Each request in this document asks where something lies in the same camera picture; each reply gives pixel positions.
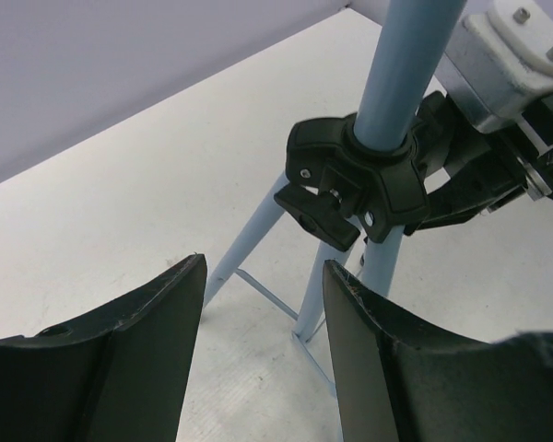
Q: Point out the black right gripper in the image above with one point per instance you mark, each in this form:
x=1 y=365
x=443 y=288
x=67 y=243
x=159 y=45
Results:
x=486 y=171

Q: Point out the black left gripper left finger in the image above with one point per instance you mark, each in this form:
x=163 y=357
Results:
x=116 y=373

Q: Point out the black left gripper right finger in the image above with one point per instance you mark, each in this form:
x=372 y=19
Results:
x=401 y=378

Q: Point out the light blue music stand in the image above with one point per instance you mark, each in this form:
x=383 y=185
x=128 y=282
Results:
x=356 y=175

